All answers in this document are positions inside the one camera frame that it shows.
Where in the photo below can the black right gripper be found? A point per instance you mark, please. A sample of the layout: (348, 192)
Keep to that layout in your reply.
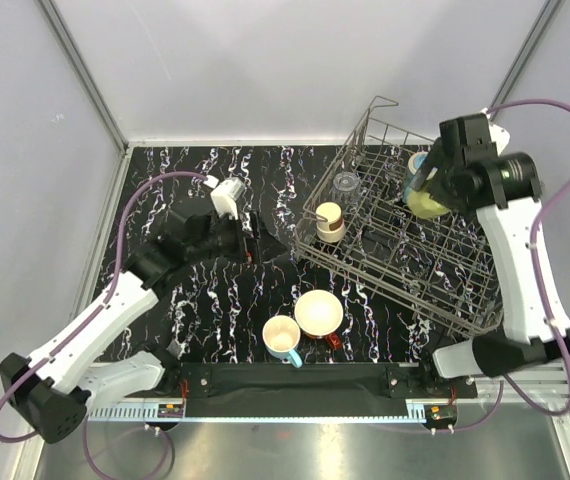
(435, 157)

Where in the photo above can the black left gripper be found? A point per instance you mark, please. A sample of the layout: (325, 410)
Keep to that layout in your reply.
(262, 245)

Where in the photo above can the blue butterfly mug orange inside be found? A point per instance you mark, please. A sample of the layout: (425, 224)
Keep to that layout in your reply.
(413, 165)

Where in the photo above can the yellow-green mug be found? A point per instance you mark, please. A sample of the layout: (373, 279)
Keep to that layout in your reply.
(427, 202)

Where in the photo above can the beige cup with brown band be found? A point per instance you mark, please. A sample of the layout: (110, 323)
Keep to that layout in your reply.
(330, 226)

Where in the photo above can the red mug white inside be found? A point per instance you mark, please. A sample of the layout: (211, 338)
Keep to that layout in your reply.
(319, 314)

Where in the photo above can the light blue mug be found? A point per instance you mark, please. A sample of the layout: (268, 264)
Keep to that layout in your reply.
(281, 336)

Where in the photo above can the clear drinking glass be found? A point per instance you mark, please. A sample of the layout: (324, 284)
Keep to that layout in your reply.
(346, 189)

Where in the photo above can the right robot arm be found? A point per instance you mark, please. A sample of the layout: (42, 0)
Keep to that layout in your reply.
(535, 329)

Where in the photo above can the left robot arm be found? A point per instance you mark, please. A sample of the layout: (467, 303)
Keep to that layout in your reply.
(55, 387)

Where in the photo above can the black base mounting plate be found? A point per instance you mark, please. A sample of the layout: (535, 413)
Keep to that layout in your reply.
(280, 392)

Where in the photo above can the left controller board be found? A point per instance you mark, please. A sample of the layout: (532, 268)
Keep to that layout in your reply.
(170, 410)

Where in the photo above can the controller board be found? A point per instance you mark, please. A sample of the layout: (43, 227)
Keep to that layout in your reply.
(441, 416)
(170, 410)

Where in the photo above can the right controller board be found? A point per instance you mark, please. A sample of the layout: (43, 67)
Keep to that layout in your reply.
(441, 416)

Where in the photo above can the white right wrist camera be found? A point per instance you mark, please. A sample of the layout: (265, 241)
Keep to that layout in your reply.
(499, 135)

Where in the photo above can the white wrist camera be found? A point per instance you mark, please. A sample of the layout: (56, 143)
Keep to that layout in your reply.
(499, 135)
(225, 194)

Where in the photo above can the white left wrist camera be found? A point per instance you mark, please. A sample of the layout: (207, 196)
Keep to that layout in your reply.
(225, 194)

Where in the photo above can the grey wire dish rack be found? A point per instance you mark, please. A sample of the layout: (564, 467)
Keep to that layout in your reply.
(441, 268)

